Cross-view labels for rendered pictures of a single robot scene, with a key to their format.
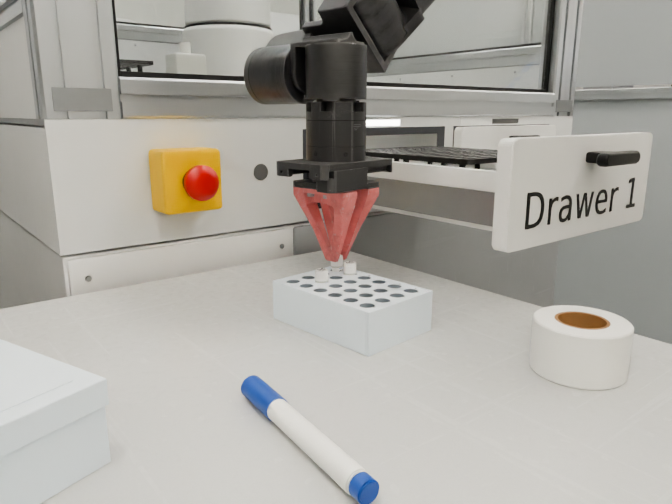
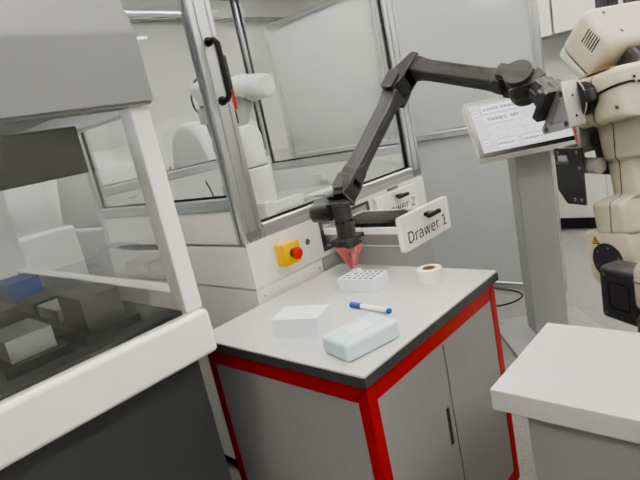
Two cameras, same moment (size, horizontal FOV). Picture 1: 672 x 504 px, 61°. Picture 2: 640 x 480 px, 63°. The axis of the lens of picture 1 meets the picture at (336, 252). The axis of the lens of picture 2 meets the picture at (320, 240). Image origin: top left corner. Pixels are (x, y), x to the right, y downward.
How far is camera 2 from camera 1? 1.02 m
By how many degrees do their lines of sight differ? 7
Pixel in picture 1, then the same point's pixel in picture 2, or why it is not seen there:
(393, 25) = (354, 191)
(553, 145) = (411, 215)
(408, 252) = (366, 257)
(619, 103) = (450, 138)
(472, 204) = (390, 239)
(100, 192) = (263, 264)
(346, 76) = (347, 212)
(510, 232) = (405, 246)
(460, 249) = (387, 250)
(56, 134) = (249, 249)
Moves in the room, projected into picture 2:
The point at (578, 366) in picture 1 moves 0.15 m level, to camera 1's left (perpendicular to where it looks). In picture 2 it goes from (430, 279) to (377, 292)
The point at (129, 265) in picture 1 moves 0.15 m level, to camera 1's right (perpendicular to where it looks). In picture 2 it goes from (275, 288) to (321, 276)
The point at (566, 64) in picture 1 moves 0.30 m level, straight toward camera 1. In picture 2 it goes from (412, 152) to (410, 161)
